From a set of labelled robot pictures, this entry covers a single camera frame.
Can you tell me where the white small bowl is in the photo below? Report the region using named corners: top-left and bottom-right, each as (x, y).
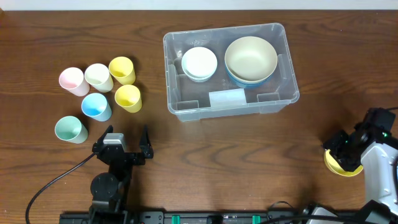
top-left (182, 47), bottom-right (218, 70)

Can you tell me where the yellow small bowl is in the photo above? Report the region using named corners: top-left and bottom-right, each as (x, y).
top-left (323, 149), bottom-right (363, 177)

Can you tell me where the dark blue bowl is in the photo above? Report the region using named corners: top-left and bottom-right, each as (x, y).
top-left (226, 70), bottom-right (272, 88)
top-left (225, 67), bottom-right (273, 83)

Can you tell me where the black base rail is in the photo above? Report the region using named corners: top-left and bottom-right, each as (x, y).
top-left (59, 211), bottom-right (295, 224)

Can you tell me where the near yellow plastic cup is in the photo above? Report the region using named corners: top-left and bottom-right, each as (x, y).
top-left (114, 85), bottom-right (142, 113)

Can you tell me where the mint green plastic cup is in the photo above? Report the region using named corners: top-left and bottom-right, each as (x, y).
top-left (55, 116), bottom-right (88, 144)

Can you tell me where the cream white plastic cup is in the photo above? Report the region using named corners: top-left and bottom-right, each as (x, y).
top-left (84, 63), bottom-right (114, 93)

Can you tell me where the light grey small bowl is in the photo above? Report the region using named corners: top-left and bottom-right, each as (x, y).
top-left (183, 67), bottom-right (216, 83)

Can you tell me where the clear plastic storage bin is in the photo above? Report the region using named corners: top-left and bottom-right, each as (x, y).
top-left (163, 23), bottom-right (300, 121)

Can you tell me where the large beige bowl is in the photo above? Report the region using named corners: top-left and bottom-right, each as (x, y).
top-left (224, 36), bottom-right (278, 83)

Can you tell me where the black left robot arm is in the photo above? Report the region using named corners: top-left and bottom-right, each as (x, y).
top-left (88, 126), bottom-right (154, 223)

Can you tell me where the light blue plastic cup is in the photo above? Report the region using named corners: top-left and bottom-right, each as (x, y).
top-left (81, 93), bottom-right (112, 122)

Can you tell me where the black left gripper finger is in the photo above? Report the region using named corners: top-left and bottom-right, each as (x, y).
top-left (139, 125), bottom-right (154, 159)
top-left (94, 125), bottom-right (113, 146)

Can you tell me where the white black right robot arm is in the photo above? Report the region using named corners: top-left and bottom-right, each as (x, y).
top-left (305, 108), bottom-right (397, 223)

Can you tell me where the far yellow plastic cup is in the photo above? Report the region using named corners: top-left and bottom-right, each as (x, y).
top-left (108, 57), bottom-right (136, 85)

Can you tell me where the yellow plastic cup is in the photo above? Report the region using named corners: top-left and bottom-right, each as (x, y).
top-left (114, 85), bottom-right (142, 113)
top-left (108, 57), bottom-right (136, 85)

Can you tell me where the pink plastic cup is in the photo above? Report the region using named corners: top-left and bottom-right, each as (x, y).
top-left (58, 67), bottom-right (90, 96)

